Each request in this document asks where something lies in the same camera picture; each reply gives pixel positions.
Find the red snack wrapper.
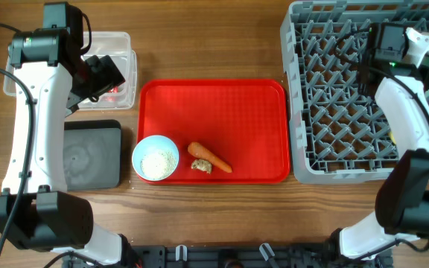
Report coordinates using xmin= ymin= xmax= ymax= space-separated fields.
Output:
xmin=103 ymin=86 xmax=118 ymax=102

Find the yellow plastic cup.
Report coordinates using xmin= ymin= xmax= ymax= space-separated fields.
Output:
xmin=388 ymin=131 xmax=396 ymax=145

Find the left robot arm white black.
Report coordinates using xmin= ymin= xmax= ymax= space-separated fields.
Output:
xmin=0 ymin=2 xmax=133 ymax=267

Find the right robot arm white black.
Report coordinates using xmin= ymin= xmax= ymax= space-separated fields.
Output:
xmin=331 ymin=22 xmax=429 ymax=263

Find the grey dishwasher rack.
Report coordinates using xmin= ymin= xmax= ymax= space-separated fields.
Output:
xmin=280 ymin=1 xmax=429 ymax=184

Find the clear plastic bin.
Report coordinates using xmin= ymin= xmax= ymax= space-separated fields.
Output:
xmin=8 ymin=28 xmax=126 ymax=117

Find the black tray bin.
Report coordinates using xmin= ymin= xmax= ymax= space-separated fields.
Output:
xmin=63 ymin=119 xmax=122 ymax=191

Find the orange carrot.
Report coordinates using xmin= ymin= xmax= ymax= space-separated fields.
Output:
xmin=188 ymin=142 xmax=232 ymax=173

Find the brown food scrap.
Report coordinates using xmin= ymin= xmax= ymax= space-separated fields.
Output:
xmin=191 ymin=159 xmax=212 ymax=174

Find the red serving tray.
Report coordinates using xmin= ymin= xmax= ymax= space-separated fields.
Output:
xmin=137 ymin=79 xmax=290 ymax=185

